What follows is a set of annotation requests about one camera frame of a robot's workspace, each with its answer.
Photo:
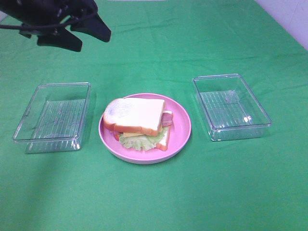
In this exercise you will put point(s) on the green tablecloth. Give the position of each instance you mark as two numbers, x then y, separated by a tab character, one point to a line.
160	46

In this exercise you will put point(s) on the right clear plastic container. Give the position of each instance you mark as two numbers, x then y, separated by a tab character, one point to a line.
230	109

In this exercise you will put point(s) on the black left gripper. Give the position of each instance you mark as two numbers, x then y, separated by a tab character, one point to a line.
45	17

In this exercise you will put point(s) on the green lettuce leaf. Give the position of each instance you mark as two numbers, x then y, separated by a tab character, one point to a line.
145	142

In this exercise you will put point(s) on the bacon strip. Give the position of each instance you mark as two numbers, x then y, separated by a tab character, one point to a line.
167	118
165	127

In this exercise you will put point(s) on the pink round plate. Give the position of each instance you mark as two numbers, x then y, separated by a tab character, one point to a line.
179	135

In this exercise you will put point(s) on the bread slice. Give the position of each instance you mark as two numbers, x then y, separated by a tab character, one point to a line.
134	115
141	142

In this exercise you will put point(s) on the yellow cheese slice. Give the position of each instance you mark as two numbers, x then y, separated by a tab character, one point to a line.
131	134

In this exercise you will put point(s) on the left clear plastic container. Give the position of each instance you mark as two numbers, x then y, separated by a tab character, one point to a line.
55	118

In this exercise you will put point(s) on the clear plastic container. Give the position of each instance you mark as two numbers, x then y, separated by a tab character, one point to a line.
230	109
55	118

